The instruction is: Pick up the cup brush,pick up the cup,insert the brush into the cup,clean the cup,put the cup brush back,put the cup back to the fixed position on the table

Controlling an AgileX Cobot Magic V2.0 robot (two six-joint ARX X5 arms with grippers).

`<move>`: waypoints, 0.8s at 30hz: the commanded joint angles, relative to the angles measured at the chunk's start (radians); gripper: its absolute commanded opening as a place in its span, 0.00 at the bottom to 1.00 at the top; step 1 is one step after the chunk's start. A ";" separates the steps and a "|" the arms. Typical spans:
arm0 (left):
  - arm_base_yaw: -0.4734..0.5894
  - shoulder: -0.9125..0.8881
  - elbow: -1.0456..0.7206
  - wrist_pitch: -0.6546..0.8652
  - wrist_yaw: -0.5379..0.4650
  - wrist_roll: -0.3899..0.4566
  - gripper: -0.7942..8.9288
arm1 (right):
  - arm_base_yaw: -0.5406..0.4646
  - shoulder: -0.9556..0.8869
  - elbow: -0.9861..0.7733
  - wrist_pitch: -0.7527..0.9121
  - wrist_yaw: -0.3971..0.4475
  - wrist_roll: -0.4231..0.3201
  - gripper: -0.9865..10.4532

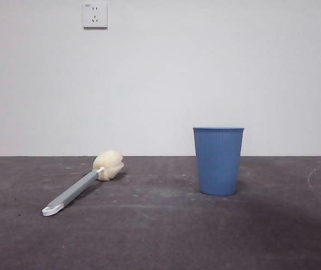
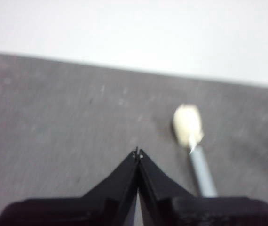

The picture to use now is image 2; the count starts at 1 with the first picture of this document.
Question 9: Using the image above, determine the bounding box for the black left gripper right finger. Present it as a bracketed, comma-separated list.
[137, 149, 268, 226]

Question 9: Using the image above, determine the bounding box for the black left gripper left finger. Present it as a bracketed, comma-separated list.
[0, 147, 140, 226]

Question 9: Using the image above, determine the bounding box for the cream sponge cup brush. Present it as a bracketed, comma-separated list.
[171, 103, 219, 198]

